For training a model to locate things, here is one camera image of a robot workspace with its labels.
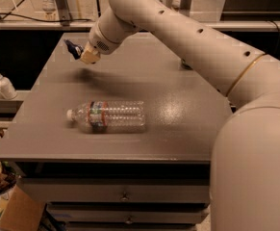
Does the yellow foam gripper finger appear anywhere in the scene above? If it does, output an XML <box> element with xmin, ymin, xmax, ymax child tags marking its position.
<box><xmin>80</xmin><ymin>42</ymin><xmax>100</xmax><ymax>64</ymax></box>

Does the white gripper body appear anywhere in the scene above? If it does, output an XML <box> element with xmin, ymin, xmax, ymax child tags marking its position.
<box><xmin>88</xmin><ymin>23</ymin><xmax>118</xmax><ymax>55</ymax></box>

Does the blue rxbar blueberry bar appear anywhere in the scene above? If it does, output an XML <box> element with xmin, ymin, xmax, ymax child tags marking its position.
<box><xmin>64</xmin><ymin>39</ymin><xmax>84</xmax><ymax>60</ymax></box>

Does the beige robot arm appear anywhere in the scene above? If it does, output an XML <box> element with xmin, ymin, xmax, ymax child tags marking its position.
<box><xmin>81</xmin><ymin>0</ymin><xmax>280</xmax><ymax>231</ymax></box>

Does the clear plastic water bottle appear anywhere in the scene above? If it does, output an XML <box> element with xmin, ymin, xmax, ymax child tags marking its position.
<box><xmin>66</xmin><ymin>101</ymin><xmax>145</xmax><ymax>131</ymax></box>

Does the green soda can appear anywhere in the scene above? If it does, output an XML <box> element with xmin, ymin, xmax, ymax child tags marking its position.
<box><xmin>181</xmin><ymin>59</ymin><xmax>193</xmax><ymax>70</ymax></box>

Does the white pump lotion bottle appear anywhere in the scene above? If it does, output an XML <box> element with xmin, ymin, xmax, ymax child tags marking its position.
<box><xmin>0</xmin><ymin>73</ymin><xmax>17</xmax><ymax>100</ymax></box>

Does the grey drawer cabinet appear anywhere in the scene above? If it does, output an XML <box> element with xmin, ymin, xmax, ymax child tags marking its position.
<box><xmin>18</xmin><ymin>163</ymin><xmax>210</xmax><ymax>231</ymax></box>

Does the brown cardboard box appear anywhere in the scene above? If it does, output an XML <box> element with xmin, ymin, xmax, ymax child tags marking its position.
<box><xmin>0</xmin><ymin>186</ymin><xmax>45</xmax><ymax>231</ymax></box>

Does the metal railing frame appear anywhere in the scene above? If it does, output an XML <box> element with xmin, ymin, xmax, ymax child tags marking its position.
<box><xmin>0</xmin><ymin>0</ymin><xmax>280</xmax><ymax>32</ymax></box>

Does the black cable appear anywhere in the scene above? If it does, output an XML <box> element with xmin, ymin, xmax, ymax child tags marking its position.
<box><xmin>0</xmin><ymin>12</ymin><xmax>94</xmax><ymax>24</ymax></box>

